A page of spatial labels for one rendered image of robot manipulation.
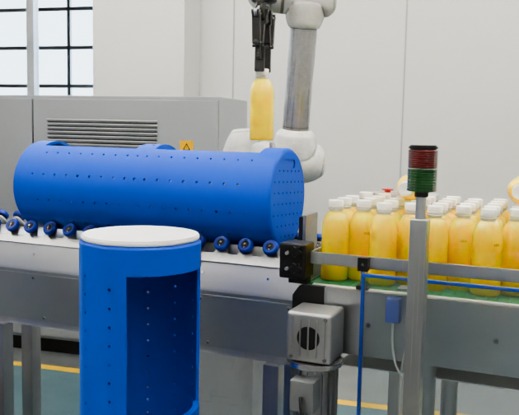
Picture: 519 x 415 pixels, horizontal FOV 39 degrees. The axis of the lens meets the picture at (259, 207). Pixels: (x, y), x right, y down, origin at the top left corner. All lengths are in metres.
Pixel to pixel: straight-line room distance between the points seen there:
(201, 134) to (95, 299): 2.24
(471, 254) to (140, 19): 3.61
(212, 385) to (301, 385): 1.16
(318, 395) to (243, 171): 0.64
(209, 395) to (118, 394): 1.22
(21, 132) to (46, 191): 1.97
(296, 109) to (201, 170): 0.78
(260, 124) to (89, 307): 0.78
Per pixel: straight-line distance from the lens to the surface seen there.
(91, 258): 1.69
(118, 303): 1.67
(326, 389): 1.82
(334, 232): 1.90
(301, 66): 2.76
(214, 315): 2.14
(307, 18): 2.74
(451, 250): 1.89
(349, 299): 1.85
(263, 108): 2.17
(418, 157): 1.61
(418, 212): 1.63
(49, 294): 2.45
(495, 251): 1.84
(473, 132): 4.87
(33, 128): 4.29
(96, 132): 4.08
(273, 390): 2.14
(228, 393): 2.89
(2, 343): 2.64
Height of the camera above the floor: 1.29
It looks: 6 degrees down
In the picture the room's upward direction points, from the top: 1 degrees clockwise
